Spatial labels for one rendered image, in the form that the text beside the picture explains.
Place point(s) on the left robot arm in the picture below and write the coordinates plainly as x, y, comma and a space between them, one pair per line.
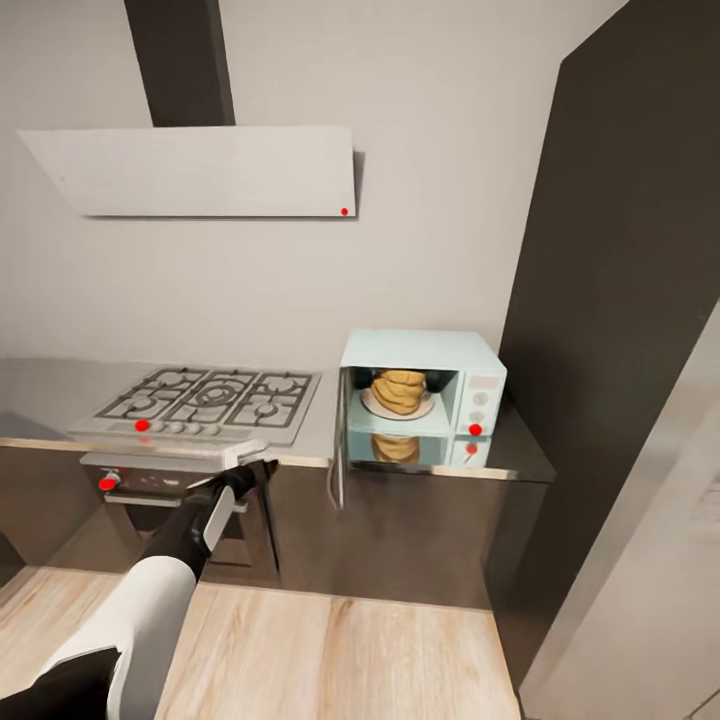
116, 666

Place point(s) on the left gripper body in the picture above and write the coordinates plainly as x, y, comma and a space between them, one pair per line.
251, 475

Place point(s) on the oven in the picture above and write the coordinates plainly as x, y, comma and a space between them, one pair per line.
141, 493

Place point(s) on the popcorn bag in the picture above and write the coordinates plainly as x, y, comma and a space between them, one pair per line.
399, 390

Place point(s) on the microwave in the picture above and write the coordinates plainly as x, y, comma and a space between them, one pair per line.
464, 390

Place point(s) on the fridge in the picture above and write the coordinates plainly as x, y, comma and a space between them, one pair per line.
612, 349

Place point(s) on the burner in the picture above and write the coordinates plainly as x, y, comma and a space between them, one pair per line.
207, 403

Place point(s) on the range hood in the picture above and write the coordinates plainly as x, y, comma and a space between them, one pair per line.
195, 160

